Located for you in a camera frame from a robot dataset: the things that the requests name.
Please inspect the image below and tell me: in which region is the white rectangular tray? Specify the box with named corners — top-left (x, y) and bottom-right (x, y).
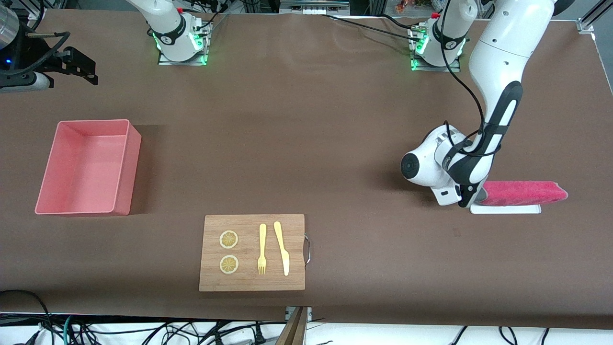
top-left (469, 203), bottom-right (542, 215)

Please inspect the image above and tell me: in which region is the pink plastic bin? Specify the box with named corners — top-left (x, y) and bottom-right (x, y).
top-left (34, 119), bottom-right (142, 217)

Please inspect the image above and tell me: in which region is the brown table cover sheet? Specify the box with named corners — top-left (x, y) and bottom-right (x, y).
top-left (0, 9), bottom-right (613, 330)

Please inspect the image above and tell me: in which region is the yellow plastic knife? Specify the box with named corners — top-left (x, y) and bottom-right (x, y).
top-left (273, 221), bottom-right (290, 276)

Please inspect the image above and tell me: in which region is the yellow plastic fork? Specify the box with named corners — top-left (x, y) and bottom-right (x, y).
top-left (257, 223), bottom-right (267, 275)

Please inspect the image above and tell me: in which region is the grey power strip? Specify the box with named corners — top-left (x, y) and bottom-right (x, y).
top-left (279, 0), bottom-right (351, 15)

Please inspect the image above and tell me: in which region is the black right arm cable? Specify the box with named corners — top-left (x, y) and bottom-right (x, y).
top-left (0, 31), bottom-right (71, 78)

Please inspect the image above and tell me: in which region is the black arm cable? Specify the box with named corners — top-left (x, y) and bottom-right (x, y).
top-left (440, 0), bottom-right (502, 157)
top-left (0, 31), bottom-right (71, 78)

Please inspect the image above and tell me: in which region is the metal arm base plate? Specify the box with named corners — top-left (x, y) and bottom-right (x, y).
top-left (158, 22), bottom-right (210, 66)
top-left (411, 26), bottom-right (461, 72)

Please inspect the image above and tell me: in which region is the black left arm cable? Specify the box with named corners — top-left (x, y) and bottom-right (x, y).
top-left (440, 0), bottom-right (502, 157)

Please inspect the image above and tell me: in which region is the black table cable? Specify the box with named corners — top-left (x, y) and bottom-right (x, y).
top-left (322, 13), bottom-right (422, 42)
top-left (381, 13), bottom-right (418, 30)

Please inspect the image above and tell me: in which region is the brown wooden post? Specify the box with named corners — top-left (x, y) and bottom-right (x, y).
top-left (275, 307), bottom-right (308, 345)

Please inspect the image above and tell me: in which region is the thick black loop cable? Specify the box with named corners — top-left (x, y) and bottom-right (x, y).
top-left (0, 289), bottom-right (52, 345)

